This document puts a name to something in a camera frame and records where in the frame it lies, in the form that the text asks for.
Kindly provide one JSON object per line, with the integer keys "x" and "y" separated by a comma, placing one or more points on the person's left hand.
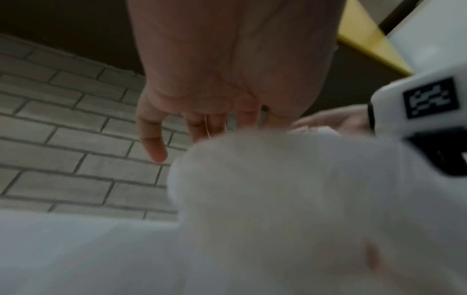
{"x": 237, "y": 57}

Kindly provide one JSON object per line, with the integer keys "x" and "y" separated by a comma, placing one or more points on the person's right hand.
{"x": 343, "y": 119}

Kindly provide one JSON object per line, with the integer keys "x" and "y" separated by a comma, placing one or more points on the clear plastic bag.
{"x": 292, "y": 201}

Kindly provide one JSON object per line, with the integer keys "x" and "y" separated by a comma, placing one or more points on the black right wrist band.
{"x": 445, "y": 158}

